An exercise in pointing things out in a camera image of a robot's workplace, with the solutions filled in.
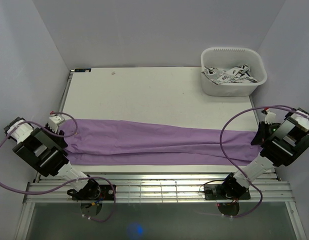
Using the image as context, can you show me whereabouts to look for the aluminium rail frame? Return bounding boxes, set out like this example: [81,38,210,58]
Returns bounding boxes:
[15,165,307,240]

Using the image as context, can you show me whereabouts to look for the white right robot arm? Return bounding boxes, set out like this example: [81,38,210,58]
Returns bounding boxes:
[220,108,309,199]

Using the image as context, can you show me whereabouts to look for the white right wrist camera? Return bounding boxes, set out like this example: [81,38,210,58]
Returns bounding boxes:
[261,108,276,125]

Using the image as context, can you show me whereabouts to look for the white plastic basket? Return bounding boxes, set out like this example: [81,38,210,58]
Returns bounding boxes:
[200,47,268,97]

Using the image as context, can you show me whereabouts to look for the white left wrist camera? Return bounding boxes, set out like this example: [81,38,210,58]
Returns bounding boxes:
[47,112,65,134]

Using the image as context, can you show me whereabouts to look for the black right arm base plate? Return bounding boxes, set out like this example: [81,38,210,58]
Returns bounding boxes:
[199,183,251,200]

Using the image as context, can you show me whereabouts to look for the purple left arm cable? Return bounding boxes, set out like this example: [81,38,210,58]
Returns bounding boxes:
[0,111,117,223]

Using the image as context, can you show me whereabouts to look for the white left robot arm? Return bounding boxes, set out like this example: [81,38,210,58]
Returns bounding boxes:
[4,115,101,201]

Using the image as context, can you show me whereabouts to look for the black blue label sticker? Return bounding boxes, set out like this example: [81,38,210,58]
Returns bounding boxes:
[74,68,92,73]

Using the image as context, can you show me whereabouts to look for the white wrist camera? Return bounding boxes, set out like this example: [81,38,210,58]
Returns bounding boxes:
[47,112,65,134]
[261,108,276,125]

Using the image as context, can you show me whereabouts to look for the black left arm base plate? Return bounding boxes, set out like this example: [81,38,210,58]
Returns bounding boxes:
[67,184,115,201]

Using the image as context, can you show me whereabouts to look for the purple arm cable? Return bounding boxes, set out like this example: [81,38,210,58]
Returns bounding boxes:
[194,105,298,219]
[0,111,117,223]

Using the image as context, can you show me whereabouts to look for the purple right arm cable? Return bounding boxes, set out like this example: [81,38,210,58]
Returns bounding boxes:
[194,105,298,219]

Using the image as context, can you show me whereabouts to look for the black white printed trousers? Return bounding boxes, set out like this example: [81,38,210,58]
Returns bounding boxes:
[201,64,258,85]

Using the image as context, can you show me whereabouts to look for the purple trousers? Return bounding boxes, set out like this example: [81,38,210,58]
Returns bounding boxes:
[64,119,261,166]

